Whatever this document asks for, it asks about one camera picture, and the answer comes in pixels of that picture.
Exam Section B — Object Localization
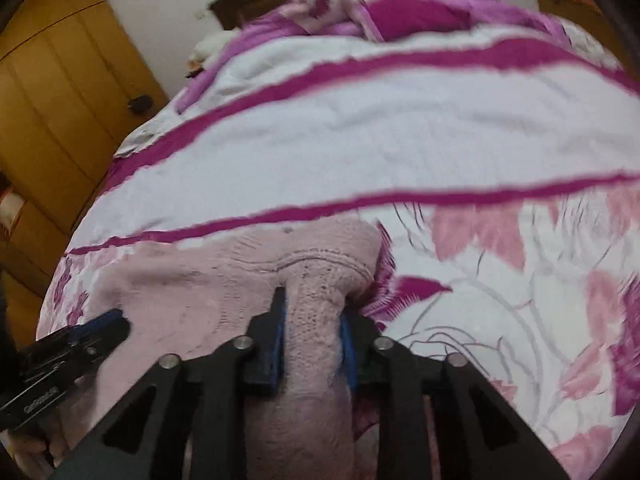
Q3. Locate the cream pillow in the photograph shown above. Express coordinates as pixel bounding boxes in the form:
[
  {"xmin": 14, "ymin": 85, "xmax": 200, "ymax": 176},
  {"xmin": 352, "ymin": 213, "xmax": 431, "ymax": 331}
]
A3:
[{"xmin": 189, "ymin": 30, "xmax": 241, "ymax": 68}]

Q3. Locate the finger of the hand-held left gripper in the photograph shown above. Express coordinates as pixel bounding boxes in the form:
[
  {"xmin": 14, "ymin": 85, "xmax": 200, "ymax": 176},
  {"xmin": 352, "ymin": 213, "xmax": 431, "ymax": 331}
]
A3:
[{"xmin": 65, "ymin": 309, "xmax": 132, "ymax": 361}]

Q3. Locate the floral pink pillow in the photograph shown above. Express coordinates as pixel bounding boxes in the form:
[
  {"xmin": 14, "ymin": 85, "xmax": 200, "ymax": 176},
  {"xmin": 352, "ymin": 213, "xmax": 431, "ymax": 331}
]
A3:
[{"xmin": 290, "ymin": 0, "xmax": 373, "ymax": 36}]

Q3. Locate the floral magenta white bedspread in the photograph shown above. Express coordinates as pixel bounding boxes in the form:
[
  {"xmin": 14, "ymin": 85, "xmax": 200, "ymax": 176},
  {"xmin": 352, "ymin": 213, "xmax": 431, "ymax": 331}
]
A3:
[{"xmin": 35, "ymin": 0, "xmax": 640, "ymax": 480}]

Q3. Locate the pink knitted cardigan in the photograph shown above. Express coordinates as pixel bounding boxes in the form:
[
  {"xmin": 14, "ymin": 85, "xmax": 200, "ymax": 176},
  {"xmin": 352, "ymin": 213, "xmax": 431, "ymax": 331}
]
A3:
[{"xmin": 52, "ymin": 217, "xmax": 385, "ymax": 480}]

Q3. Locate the magenta pillows and blanket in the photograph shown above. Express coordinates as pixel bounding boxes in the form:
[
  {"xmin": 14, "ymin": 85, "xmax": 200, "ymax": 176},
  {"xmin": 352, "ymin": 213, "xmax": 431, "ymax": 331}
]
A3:
[{"xmin": 365, "ymin": 0, "xmax": 473, "ymax": 42}]

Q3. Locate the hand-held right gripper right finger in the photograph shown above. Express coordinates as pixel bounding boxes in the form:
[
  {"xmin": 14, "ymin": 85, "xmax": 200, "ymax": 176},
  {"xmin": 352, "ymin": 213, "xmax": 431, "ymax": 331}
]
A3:
[{"xmin": 339, "ymin": 309, "xmax": 571, "ymax": 480}]

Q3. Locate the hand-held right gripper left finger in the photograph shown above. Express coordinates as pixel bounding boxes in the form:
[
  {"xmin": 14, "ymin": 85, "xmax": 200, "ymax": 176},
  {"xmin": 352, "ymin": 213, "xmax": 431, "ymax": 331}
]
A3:
[{"xmin": 50, "ymin": 286, "xmax": 288, "ymax": 480}]

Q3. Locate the wooden wardrobe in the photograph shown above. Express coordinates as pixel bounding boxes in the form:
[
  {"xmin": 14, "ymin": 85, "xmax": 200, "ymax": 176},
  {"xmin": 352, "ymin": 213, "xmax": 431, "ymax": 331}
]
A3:
[{"xmin": 0, "ymin": 0, "xmax": 170, "ymax": 341}]

